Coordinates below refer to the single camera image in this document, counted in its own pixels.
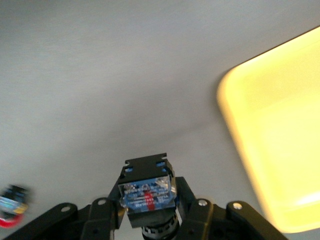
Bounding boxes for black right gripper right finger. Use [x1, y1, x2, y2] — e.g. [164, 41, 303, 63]
[174, 176, 288, 240]

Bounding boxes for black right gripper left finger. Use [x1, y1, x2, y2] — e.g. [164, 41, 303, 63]
[2, 174, 127, 240]

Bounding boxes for yellow push button switch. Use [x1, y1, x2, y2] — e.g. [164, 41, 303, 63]
[117, 152, 180, 240]

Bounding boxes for yellow plastic tray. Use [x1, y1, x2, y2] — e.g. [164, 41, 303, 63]
[216, 26, 320, 235]

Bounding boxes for red push button switch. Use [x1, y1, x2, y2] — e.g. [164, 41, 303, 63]
[0, 184, 33, 229]

